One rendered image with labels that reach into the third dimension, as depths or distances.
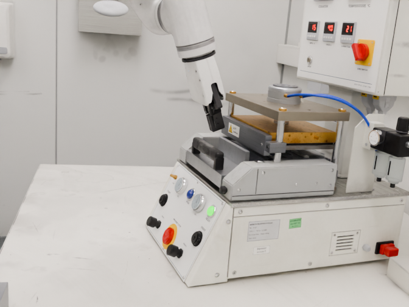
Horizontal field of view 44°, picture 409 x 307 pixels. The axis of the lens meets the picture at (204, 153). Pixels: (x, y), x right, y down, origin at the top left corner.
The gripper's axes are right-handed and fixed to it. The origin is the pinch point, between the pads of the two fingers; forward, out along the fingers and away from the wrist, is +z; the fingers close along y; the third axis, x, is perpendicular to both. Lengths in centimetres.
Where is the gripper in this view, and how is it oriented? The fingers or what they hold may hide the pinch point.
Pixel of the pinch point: (215, 121)
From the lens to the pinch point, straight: 113.4
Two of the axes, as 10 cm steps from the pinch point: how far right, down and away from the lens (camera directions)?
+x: 9.0, -3.5, 2.7
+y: 3.7, 2.5, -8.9
